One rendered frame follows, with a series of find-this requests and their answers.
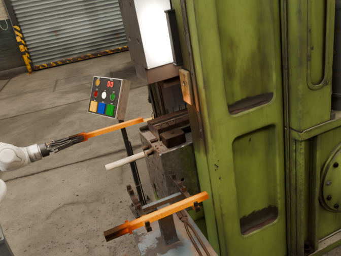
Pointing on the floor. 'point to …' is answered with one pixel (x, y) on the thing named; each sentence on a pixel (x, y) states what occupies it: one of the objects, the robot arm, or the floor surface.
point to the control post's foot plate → (142, 205)
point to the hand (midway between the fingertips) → (77, 138)
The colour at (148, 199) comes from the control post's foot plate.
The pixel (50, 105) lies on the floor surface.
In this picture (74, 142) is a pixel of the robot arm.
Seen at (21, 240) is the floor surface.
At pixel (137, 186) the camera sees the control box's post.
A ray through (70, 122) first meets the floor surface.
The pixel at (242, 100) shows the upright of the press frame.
